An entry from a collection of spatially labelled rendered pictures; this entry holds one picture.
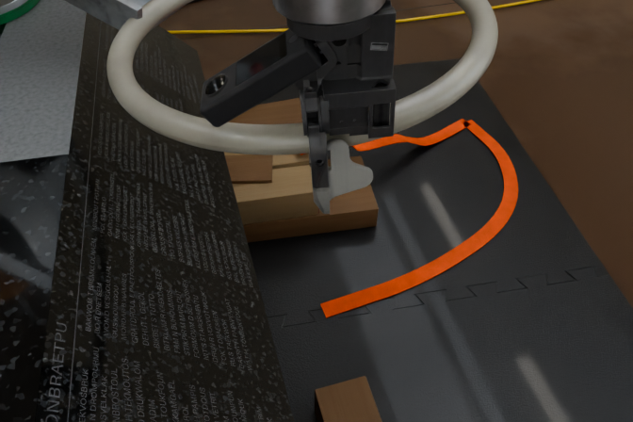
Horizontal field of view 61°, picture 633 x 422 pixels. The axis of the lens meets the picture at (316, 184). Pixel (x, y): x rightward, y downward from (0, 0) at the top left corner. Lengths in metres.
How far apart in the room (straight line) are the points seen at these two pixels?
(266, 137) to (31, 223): 0.30
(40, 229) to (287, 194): 0.93
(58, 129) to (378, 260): 1.04
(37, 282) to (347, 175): 0.33
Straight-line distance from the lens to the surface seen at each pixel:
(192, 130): 0.54
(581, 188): 1.99
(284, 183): 1.52
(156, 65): 1.06
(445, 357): 1.45
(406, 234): 1.66
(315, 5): 0.40
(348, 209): 1.59
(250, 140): 0.52
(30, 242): 0.66
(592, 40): 2.83
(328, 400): 1.24
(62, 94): 0.86
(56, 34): 1.01
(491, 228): 1.73
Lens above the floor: 1.28
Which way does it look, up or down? 46 degrees down
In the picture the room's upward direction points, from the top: straight up
